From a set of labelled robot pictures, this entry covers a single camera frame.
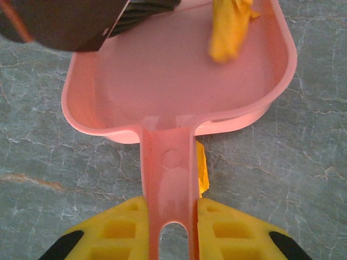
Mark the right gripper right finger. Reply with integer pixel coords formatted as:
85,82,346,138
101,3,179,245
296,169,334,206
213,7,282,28
196,197,307,260

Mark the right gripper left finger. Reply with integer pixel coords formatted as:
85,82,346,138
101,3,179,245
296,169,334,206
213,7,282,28
39,196,150,260

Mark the orange paper scrap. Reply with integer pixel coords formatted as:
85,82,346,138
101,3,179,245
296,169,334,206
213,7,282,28
195,140,211,200
208,0,261,64

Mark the pink plastic dustpan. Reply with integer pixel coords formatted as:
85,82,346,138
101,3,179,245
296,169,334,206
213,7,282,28
61,0,298,260

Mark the brown hand brush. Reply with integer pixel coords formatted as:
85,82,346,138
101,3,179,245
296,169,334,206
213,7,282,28
0,0,182,53

